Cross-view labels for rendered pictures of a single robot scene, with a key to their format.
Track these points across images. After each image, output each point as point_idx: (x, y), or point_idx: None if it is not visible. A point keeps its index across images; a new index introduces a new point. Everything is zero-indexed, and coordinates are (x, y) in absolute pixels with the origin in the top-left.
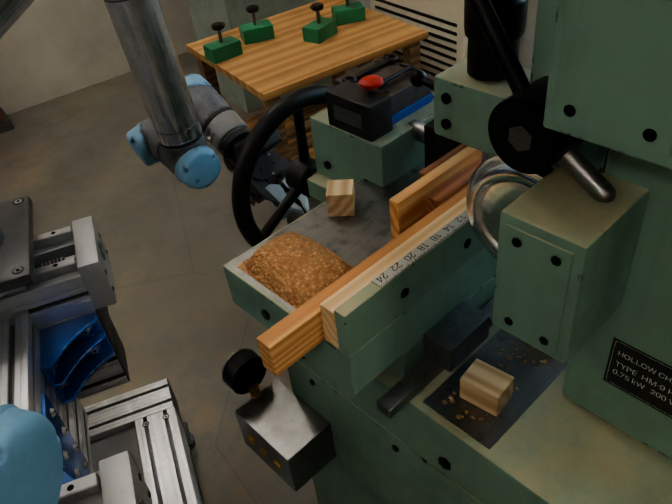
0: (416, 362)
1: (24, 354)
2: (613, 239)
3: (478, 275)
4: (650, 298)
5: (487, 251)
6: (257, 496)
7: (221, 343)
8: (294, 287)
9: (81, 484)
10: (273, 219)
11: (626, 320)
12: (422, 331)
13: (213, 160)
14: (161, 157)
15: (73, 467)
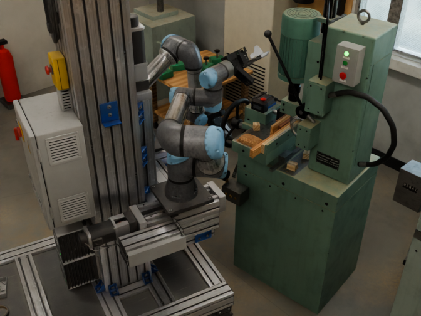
0: (276, 162)
1: (166, 167)
2: (315, 128)
3: (289, 144)
4: (322, 141)
5: (291, 138)
6: (200, 244)
7: None
8: (252, 143)
9: (205, 185)
10: (228, 135)
11: (319, 146)
12: (278, 154)
13: (206, 118)
14: (188, 116)
15: None
